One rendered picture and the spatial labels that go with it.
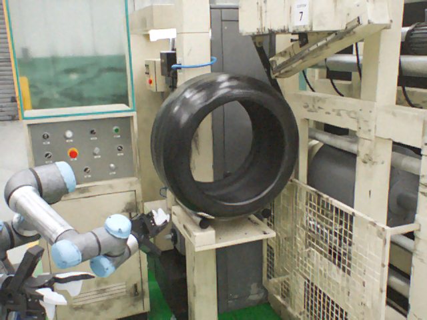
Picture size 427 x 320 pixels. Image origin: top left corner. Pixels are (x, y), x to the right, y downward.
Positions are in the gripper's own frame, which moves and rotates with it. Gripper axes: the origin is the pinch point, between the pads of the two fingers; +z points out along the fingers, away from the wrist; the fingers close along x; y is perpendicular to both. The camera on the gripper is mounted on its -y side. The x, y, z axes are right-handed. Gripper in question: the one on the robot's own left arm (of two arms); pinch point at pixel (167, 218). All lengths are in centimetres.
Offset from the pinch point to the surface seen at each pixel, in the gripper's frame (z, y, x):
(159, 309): 61, -81, 96
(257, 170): 62, -9, -7
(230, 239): 28.5, -25.5, -1.2
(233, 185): 53, -11, 3
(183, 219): 27.3, -12.2, 17.4
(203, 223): 19.3, -12.4, 1.0
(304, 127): 93, -1, -23
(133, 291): 43, -56, 89
